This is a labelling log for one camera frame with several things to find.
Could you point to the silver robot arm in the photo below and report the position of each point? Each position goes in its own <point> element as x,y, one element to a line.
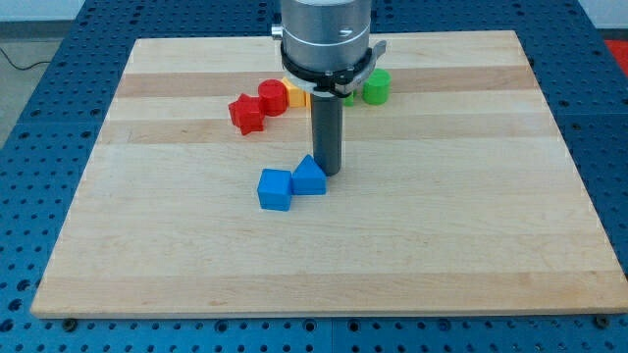
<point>320,36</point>

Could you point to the wooden board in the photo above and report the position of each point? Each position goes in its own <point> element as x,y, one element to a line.
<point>457,197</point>

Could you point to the blue triangular block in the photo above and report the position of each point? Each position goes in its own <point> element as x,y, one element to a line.
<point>308,178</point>

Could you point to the blue cube block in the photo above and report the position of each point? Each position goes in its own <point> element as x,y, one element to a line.
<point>274,190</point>

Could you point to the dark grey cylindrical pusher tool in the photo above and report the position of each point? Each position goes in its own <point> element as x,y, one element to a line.
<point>326,120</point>

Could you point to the yellow block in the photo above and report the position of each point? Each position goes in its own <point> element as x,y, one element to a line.
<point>297,97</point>

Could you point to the small green block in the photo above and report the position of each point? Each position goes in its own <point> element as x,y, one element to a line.
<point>349,100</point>

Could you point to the red cylinder block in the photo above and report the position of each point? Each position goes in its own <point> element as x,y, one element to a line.
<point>273,97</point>

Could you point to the red star block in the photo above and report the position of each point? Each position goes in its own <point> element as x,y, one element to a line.
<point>246,114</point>

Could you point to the green cylinder block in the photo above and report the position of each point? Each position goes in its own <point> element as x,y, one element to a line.
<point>376,88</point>

